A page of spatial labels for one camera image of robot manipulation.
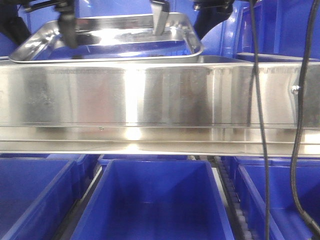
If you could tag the upper right blue bin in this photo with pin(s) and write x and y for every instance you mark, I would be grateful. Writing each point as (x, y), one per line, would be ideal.
(281, 27)

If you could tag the upper left blue bin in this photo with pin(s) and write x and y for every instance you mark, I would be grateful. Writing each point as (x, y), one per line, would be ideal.
(20, 18)

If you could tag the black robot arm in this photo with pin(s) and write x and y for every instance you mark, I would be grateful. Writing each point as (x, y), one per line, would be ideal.
(210, 14)

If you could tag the lower middle blue bin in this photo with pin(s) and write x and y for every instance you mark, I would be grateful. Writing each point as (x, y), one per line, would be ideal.
(155, 200)

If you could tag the rail screw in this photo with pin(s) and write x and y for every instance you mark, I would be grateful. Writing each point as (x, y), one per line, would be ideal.
(295, 89)

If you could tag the lower left blue bin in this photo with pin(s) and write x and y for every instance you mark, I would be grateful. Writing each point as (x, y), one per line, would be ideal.
(35, 196)

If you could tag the silver gripper finger view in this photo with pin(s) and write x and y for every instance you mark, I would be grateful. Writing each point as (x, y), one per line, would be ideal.
(160, 12)

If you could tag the roller track rail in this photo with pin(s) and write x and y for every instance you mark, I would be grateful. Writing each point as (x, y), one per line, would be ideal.
(230, 199)

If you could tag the lower right blue bin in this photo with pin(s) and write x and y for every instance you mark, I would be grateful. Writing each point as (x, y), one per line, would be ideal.
(248, 176)

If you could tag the small silver tray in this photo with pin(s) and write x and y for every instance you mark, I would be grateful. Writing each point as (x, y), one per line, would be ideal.
(112, 39)

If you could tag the stainless steel shelf front rail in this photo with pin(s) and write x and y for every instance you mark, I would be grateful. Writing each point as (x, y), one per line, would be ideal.
(94, 107)

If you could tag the black gripper finger view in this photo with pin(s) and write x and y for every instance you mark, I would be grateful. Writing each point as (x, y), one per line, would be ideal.
(67, 22)

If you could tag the blue bin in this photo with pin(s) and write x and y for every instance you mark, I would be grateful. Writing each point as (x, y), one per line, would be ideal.
(281, 27)
(20, 18)
(35, 196)
(155, 200)
(248, 176)

